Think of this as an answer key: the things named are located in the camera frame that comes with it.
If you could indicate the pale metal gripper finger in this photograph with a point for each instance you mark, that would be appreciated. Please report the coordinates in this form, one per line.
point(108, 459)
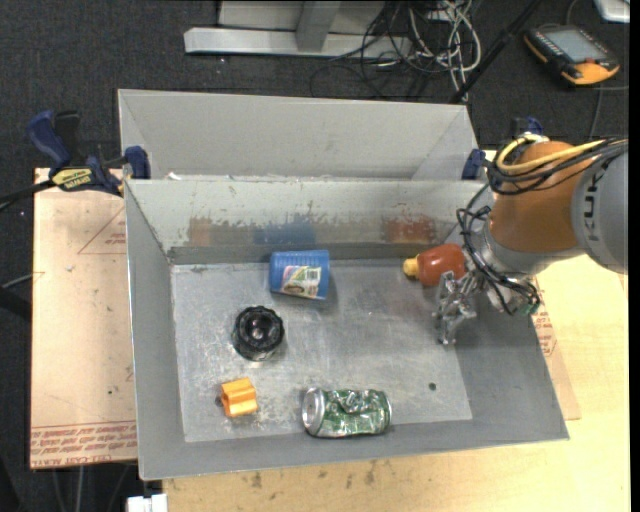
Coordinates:
point(449, 294)
point(454, 324)

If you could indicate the red-brown bottle with yellow cap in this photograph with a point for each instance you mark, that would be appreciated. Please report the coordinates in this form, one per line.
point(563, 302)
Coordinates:
point(440, 264)

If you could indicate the grey metal bin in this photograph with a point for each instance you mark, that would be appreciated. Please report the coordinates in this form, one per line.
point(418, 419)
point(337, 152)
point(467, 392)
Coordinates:
point(350, 350)

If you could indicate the crushed green drink can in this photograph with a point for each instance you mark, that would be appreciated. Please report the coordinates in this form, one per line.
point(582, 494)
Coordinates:
point(350, 413)

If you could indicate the blue plastic cup with label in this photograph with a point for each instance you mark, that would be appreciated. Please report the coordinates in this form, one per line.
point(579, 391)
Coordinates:
point(299, 274)

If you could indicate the black ribbed round cap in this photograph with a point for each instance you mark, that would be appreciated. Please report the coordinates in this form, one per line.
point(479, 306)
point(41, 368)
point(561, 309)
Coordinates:
point(258, 333)

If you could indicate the orange plastic block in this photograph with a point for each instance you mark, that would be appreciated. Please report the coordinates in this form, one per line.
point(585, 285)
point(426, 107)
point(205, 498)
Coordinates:
point(240, 398)

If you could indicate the brown cardboard board, red print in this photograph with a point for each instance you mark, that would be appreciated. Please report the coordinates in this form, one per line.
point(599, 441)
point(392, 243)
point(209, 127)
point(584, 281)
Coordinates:
point(80, 320)

